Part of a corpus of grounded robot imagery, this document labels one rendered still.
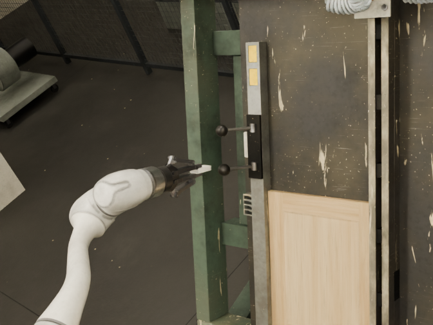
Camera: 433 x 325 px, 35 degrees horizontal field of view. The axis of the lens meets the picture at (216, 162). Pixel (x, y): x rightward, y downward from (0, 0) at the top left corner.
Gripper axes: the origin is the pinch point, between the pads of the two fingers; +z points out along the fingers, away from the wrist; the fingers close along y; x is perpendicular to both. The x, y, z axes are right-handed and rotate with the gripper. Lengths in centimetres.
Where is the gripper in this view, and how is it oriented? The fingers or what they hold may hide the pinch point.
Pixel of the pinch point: (200, 169)
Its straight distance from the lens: 215.3
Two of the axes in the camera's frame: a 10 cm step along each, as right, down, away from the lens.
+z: 6.3, -1.6, 7.6
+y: 0.4, 9.8, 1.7
